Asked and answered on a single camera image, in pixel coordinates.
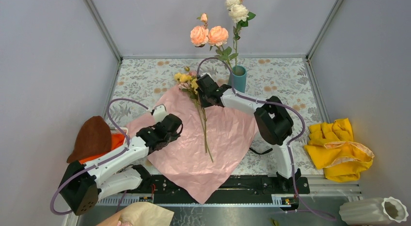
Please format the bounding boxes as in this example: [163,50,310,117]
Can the yellow rose stem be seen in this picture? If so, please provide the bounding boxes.
[173,72,215,163]

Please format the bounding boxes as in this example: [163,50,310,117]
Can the white rose stem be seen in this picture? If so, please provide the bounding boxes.
[225,0,256,66]

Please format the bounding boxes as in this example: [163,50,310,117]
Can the floral patterned table mat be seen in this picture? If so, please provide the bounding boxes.
[110,58,322,175]

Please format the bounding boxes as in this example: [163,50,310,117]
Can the purple cable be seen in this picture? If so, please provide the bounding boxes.
[49,98,150,216]
[196,57,338,223]

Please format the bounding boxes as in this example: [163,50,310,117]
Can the orange cloth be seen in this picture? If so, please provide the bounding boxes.
[79,133,125,164]

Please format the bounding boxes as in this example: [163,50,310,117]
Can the yellow cloth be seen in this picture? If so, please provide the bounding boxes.
[304,118,375,183]

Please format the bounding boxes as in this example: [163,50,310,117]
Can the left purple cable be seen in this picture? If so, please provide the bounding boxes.
[49,98,150,216]

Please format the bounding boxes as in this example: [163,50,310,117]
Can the white ribbed vase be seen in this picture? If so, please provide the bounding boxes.
[339,196,409,226]

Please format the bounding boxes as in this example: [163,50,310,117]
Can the black ribbon gold lettering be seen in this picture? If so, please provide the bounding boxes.
[248,147,273,156]

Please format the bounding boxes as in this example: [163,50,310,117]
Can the peach rose stem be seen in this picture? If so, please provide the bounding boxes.
[190,13,238,71]

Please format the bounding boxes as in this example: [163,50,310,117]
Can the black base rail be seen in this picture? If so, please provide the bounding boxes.
[128,175,311,204]

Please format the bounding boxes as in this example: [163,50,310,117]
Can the pink tissue paper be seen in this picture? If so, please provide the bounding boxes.
[128,86,257,204]

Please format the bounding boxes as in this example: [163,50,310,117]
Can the brown cloth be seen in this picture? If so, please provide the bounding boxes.
[66,116,111,163]

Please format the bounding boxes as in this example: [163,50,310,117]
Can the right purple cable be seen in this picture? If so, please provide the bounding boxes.
[196,57,338,223]

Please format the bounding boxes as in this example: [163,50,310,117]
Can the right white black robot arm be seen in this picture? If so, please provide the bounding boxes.
[197,73,297,193]

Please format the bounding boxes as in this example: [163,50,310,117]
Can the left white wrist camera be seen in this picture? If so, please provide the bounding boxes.
[151,104,168,123]

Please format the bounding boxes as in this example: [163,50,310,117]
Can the teal ceramic vase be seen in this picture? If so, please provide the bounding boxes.
[228,65,247,93]

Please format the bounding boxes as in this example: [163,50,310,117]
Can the white plastic basket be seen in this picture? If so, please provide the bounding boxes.
[110,127,128,135]

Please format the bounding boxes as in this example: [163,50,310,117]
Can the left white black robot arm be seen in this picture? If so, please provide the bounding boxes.
[56,113,183,216]

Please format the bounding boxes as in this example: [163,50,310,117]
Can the brown paper bag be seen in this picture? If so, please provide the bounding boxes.
[97,202,174,226]

